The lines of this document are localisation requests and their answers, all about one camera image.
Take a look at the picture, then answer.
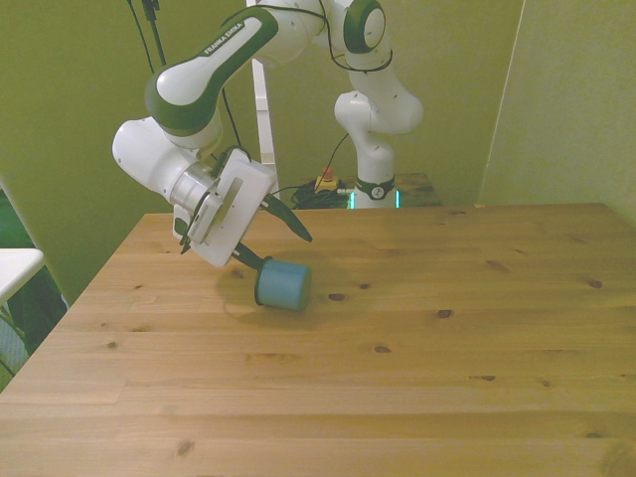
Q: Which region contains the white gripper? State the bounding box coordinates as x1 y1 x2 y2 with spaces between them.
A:
195 147 314 272

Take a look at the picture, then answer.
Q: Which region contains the blue mug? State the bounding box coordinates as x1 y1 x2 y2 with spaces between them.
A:
253 255 313 313

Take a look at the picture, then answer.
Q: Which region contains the yellow emergency stop button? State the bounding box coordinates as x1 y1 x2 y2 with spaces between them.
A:
314 167 341 196

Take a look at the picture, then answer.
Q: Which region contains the white side table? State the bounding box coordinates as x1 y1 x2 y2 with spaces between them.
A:
0 247 46 305

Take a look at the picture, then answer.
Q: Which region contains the coiled black cable bundle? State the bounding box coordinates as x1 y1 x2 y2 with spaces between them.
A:
290 181 357 211

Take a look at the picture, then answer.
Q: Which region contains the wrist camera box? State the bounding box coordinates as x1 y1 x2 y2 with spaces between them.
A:
172 191 226 255

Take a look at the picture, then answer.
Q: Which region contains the thin emergency stop cable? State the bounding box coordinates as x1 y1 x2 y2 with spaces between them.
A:
323 132 350 174

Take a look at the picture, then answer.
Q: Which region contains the white vertical post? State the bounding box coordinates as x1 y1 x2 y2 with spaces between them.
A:
245 0 282 200

